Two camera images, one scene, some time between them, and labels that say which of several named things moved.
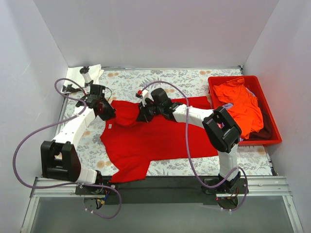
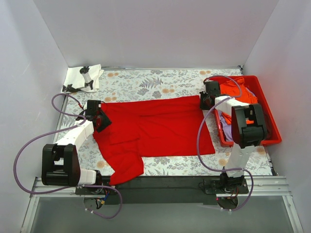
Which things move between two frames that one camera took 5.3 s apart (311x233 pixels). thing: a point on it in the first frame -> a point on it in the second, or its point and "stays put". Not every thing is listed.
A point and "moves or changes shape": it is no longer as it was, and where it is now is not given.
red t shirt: [133, 144] moves or changes shape
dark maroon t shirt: [265, 133] stays put
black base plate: [164, 190] stays put
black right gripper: [144, 111] -> [204, 102]
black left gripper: [79, 88] -> [104, 122]
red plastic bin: [251, 81] stays put
